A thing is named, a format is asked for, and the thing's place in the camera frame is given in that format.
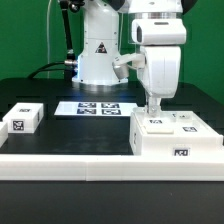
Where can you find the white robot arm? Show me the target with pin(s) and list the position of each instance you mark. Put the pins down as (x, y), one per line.
(101, 30)

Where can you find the white cabinet body box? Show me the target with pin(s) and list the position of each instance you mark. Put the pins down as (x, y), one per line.
(164, 145)

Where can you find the white fiducial marker sheet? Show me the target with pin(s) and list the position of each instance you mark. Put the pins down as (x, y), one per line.
(106, 109)

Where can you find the white cabinet top block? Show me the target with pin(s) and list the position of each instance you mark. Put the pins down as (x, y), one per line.
(24, 117)

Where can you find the white cabinet door panel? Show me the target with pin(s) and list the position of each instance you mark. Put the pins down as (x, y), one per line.
(187, 124)
(161, 124)

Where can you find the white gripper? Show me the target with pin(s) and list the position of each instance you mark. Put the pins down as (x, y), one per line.
(159, 41)

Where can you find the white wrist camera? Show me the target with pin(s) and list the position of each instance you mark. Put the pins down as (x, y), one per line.
(123, 63)

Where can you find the white U-shaped fence frame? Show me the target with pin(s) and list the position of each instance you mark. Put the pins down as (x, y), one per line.
(203, 167)

